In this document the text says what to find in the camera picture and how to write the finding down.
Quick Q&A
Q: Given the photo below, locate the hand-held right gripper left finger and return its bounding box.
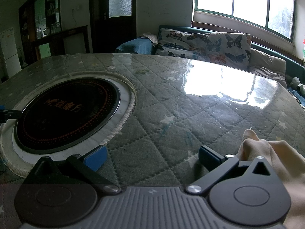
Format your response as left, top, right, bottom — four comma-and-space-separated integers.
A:
25, 145, 121, 187

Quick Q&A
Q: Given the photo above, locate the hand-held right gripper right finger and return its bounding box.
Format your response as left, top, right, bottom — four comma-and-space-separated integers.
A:
186, 145, 278, 194

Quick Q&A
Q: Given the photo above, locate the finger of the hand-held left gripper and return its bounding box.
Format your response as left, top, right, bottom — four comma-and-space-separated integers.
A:
0, 104, 22, 124

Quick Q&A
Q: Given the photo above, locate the cream garment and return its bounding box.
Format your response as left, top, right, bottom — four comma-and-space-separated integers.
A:
237, 129, 305, 229

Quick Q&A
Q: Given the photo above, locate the blue cloth on sofa arm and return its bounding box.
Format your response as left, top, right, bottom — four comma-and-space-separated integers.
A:
116, 38, 154, 54

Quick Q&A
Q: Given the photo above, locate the round black induction cooktop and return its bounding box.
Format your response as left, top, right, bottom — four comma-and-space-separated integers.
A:
11, 75, 134, 161

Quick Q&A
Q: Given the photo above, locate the white refrigerator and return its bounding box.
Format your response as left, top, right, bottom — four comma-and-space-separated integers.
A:
0, 27, 23, 82

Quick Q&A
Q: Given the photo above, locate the dark wooden shelf cabinet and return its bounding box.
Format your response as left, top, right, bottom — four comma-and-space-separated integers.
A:
18, 0, 92, 64

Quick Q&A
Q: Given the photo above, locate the beige cushion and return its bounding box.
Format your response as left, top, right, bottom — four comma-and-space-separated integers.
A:
248, 48, 288, 89

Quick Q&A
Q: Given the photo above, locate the blue quilted sofa cover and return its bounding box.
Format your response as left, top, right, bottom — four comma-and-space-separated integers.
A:
287, 88, 305, 108

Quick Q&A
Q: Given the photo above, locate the square butterfly print cushion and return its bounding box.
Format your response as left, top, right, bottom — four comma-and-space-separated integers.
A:
205, 32, 252, 70

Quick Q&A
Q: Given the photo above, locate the grey plush toy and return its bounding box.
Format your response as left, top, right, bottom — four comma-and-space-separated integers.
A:
289, 77, 305, 91

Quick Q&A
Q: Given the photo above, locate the long butterfly print cushion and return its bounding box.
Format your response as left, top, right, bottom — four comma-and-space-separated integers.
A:
156, 28, 209, 60

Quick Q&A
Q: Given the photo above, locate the teal sofa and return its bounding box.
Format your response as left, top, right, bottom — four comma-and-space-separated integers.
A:
117, 25, 305, 108

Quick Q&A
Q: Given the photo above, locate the dark wooden door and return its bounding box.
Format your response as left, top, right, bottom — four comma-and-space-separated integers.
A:
89, 0, 138, 53

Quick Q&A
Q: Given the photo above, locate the white lace cloth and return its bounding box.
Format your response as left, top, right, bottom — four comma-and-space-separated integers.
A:
140, 33, 159, 45

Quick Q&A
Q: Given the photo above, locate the green framed window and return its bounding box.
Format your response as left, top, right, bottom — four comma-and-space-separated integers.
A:
192, 0, 297, 44

